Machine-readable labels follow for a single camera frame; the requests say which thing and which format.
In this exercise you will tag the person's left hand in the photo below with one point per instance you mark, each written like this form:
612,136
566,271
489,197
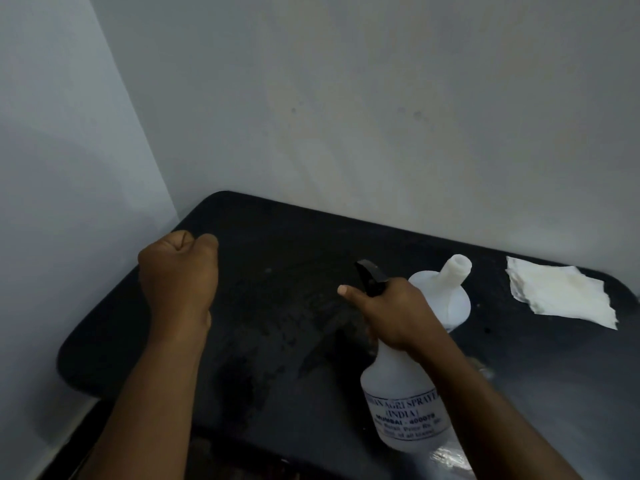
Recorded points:
177,279

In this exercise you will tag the person's right hand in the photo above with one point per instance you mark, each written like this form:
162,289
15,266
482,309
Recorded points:
400,314

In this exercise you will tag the person's left thumb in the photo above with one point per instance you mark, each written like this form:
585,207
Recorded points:
208,244

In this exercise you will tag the person's right thumb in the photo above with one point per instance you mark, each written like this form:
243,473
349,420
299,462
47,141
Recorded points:
354,295

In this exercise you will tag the white spray bottle black trigger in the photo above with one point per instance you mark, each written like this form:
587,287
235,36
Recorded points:
400,394

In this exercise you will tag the person's left forearm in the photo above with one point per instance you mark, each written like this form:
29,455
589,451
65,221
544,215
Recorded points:
150,409

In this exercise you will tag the person's right forearm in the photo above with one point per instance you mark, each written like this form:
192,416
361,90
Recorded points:
490,419

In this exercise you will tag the white open-neck plastic bottle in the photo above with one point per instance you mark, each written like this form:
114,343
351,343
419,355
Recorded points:
452,289

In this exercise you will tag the white crumpled cloth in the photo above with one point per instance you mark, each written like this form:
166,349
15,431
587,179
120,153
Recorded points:
560,292

